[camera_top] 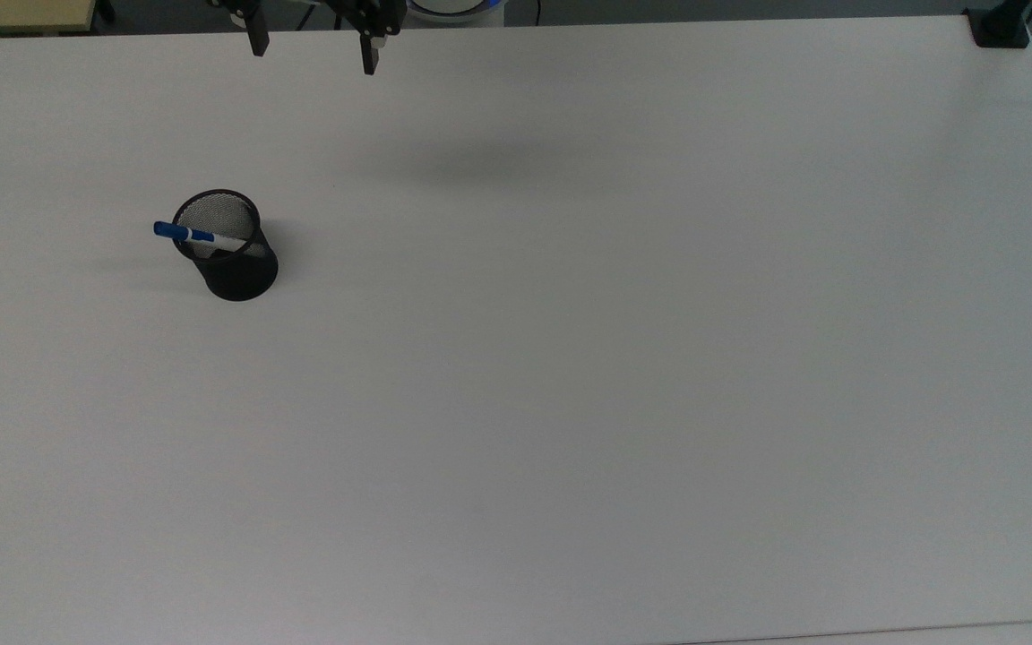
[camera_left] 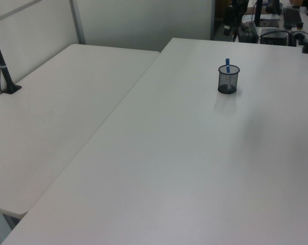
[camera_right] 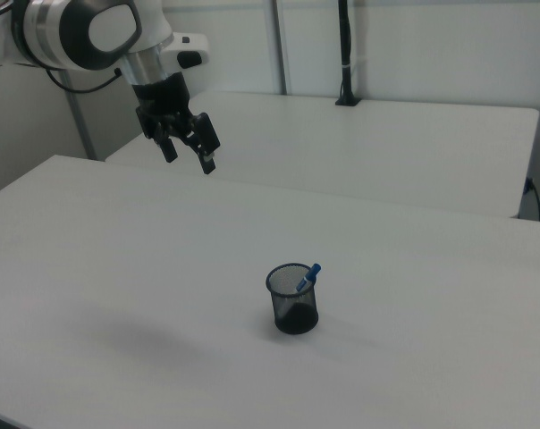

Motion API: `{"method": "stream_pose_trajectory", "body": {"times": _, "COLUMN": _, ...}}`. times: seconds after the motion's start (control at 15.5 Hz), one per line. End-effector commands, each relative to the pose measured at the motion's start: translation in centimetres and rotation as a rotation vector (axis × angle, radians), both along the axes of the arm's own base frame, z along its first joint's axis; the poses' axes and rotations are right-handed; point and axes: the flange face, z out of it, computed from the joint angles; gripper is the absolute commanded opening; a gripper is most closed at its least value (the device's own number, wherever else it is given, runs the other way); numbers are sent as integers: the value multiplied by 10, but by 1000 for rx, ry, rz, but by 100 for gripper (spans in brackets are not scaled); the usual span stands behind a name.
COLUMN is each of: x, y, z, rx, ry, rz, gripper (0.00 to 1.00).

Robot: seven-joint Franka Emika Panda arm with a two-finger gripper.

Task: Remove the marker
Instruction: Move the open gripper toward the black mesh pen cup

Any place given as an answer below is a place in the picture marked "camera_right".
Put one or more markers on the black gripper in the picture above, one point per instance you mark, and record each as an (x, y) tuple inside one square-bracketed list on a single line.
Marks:
[(162, 100)]

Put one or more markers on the blue and white marker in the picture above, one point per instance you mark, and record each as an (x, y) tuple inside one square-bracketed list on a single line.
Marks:
[(308, 278)]

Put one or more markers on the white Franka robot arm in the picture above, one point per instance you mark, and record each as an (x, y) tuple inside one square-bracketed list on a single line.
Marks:
[(51, 31)]

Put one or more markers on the white rounded-corner side table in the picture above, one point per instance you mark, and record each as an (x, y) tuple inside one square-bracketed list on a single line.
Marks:
[(341, 147)]

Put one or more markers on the black mesh pen cup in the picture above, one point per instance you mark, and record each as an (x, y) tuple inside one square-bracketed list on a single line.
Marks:
[(292, 304)]

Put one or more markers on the grey partition frame post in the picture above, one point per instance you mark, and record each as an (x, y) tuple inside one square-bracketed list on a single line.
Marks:
[(282, 44), (78, 116)]

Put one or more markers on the black camera pole with base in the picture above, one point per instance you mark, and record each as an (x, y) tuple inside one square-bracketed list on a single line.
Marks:
[(346, 49)]

